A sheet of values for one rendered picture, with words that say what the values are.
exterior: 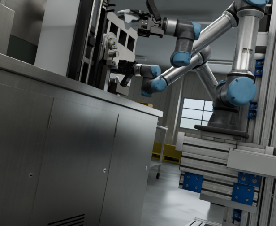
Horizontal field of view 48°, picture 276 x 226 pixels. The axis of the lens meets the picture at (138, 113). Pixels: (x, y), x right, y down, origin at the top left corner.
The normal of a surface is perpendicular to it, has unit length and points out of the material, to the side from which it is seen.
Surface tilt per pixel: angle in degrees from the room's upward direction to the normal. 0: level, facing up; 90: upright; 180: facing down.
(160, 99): 90
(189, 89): 90
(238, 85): 98
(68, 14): 90
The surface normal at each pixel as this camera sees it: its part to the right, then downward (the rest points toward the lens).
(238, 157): -0.40, -0.12
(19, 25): 0.88, 0.12
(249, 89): 0.00, 0.07
